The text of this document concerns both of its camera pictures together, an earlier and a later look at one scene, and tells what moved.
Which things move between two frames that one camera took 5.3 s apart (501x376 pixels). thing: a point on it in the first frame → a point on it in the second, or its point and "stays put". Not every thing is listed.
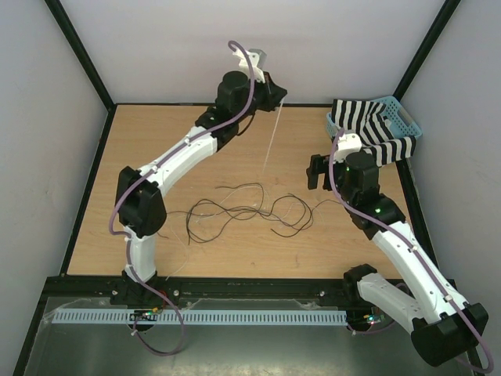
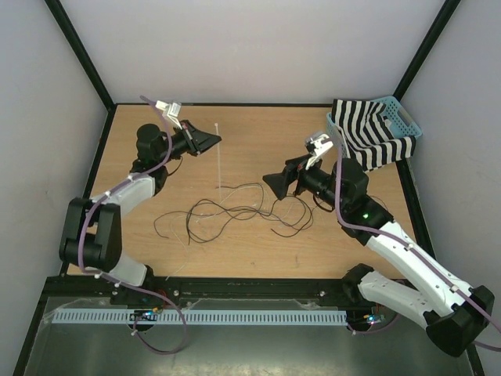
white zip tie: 275,134 → 218,157
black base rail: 329,287 stays put
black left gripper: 272,93 → 192,135
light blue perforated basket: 401,124 stays put
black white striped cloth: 365,119 stays put
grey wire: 252,212 → 239,191
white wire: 221,205 → 208,215
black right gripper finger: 315,168 → 279,182
